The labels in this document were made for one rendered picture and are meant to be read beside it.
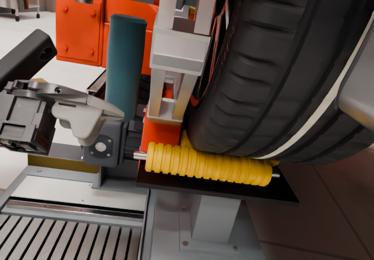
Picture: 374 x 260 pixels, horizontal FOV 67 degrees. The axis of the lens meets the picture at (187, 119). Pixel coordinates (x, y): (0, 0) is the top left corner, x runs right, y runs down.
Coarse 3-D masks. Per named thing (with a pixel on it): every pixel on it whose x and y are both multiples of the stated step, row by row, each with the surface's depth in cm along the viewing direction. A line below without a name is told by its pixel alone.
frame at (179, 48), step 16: (160, 0) 30; (176, 0) 30; (208, 0) 30; (160, 16) 30; (176, 16) 77; (208, 16) 31; (160, 32) 31; (176, 32) 31; (192, 32) 31; (208, 32) 31; (160, 48) 32; (176, 48) 32; (192, 48) 32; (208, 48) 32; (160, 64) 34; (176, 64) 34; (192, 64) 33; (160, 80) 38; (176, 80) 68; (192, 80) 37; (160, 96) 42; (176, 96) 46; (160, 112) 50; (176, 112) 47
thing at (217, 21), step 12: (216, 0) 61; (228, 0) 48; (216, 12) 58; (228, 12) 46; (216, 24) 58; (228, 24) 34; (216, 36) 53; (216, 48) 52; (216, 60) 52; (204, 72) 64; (204, 84) 66; (192, 96) 62; (204, 96) 45
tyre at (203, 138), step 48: (240, 0) 28; (288, 0) 25; (336, 0) 25; (240, 48) 28; (288, 48) 27; (336, 48) 28; (240, 96) 31; (288, 96) 31; (192, 144) 52; (240, 144) 42; (336, 144) 39
